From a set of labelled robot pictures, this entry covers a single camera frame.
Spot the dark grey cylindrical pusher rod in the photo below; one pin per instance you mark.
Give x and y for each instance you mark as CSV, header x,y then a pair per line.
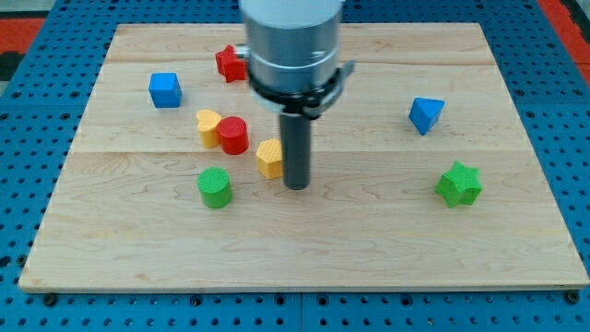
x,y
295,131

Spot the red star block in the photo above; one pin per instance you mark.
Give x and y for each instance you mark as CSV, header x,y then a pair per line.
x,y
230,65

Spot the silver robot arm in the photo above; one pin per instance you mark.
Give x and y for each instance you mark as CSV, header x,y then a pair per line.
x,y
292,68

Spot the yellow heart block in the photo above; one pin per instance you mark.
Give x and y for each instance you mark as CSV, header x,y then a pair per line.
x,y
207,126

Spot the green star block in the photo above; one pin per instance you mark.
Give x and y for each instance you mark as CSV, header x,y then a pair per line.
x,y
460,185

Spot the yellow hexagon block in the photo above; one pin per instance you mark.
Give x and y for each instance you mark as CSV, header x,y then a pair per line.
x,y
269,158

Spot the red cylinder block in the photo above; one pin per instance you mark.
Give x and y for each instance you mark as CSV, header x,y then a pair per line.
x,y
233,135

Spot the green cylinder block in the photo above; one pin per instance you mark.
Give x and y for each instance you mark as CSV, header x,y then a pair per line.
x,y
214,187

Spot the blue triangle block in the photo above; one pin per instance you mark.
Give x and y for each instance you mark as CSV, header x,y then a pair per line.
x,y
425,113

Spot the wooden board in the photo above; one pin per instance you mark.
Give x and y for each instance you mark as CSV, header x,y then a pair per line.
x,y
126,214

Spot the blue cube block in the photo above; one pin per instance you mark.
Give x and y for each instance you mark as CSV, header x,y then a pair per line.
x,y
165,90

